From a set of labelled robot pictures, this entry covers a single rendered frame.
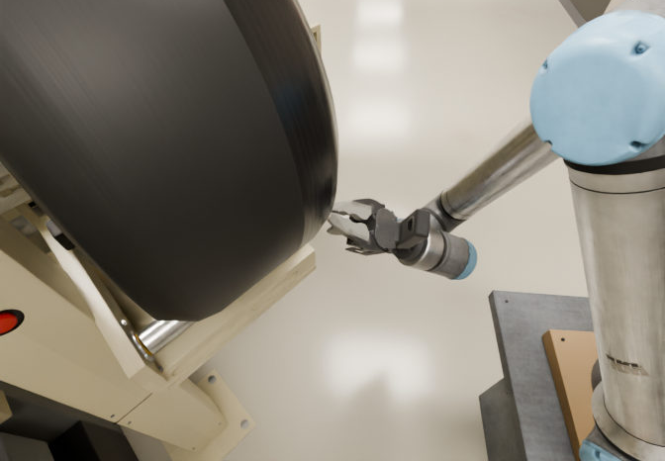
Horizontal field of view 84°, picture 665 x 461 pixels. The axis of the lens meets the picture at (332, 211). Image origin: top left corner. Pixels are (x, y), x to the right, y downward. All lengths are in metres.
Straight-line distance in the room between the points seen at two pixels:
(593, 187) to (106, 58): 0.44
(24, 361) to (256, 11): 0.57
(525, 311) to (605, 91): 0.79
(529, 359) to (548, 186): 1.45
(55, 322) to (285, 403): 1.03
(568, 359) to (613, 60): 0.78
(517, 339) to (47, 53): 1.02
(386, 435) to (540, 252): 1.11
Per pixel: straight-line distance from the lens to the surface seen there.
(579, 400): 1.03
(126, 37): 0.33
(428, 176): 2.16
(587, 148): 0.41
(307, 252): 0.76
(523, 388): 1.03
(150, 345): 0.69
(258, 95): 0.35
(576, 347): 1.07
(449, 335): 1.67
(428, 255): 0.71
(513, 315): 1.09
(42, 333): 0.68
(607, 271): 0.51
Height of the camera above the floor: 1.51
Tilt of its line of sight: 51 degrees down
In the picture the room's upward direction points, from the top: straight up
